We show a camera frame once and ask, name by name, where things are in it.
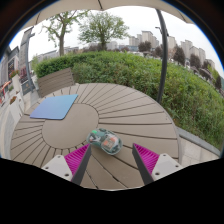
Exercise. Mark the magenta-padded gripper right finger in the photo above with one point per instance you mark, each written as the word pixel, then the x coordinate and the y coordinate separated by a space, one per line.
pixel 165 165

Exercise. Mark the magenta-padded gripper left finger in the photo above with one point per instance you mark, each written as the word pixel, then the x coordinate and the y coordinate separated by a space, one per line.
pixel 60 166

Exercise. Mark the transparent computer mouse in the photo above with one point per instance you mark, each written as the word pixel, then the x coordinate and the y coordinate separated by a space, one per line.
pixel 106 141

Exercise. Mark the blue mouse pad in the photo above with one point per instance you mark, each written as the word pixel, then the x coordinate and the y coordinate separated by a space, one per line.
pixel 55 106

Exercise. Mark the brown slatted chair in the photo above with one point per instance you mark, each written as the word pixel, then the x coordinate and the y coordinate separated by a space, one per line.
pixel 55 81

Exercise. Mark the dark curved umbrella pole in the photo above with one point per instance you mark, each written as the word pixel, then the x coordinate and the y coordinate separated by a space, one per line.
pixel 163 60

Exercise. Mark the thin sparse tree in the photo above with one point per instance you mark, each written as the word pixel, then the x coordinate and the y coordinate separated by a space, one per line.
pixel 61 40

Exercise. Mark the apartment buildings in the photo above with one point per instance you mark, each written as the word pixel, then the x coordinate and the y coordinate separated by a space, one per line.
pixel 146 36

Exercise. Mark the round leafy tree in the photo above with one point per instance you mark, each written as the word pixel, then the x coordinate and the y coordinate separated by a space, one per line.
pixel 101 28

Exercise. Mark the beige umbrella canopy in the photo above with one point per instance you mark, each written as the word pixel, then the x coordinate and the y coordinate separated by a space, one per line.
pixel 83 5

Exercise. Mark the dark grey post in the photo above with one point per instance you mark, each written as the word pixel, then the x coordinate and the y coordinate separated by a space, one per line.
pixel 28 60

